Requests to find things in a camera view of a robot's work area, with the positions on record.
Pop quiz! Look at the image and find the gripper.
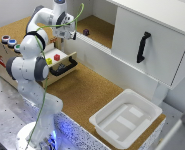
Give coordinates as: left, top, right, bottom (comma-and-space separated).
52, 22, 77, 41

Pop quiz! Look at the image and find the purple block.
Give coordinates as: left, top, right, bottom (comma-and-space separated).
83, 28, 91, 36

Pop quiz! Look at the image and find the yellow block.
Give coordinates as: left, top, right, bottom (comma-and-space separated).
45, 57, 53, 66

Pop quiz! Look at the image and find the wooden drawer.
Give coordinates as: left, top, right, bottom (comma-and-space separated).
41, 49, 79, 89

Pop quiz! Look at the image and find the green button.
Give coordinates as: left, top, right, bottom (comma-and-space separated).
13, 43, 22, 54

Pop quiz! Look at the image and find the white cabinet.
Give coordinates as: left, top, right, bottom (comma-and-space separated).
60, 0, 185, 108

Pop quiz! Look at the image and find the blue button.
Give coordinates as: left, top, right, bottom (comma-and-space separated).
7, 38, 18, 49

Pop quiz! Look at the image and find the red button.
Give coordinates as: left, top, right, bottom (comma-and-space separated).
0, 34, 11, 44

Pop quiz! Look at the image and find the wooden drawer box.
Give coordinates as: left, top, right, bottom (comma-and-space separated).
0, 15, 68, 90

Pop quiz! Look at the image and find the white sliding door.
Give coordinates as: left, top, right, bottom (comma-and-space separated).
110, 6, 185, 89

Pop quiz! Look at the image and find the white plastic box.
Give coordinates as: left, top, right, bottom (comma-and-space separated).
88, 88, 164, 150

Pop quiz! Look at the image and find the black drawer handle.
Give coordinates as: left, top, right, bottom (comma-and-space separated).
49, 56, 79, 77

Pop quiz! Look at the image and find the green cable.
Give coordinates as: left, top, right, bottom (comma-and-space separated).
24, 2, 85, 150

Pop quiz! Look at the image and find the black door handle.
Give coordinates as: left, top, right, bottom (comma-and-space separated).
136, 31, 152, 64

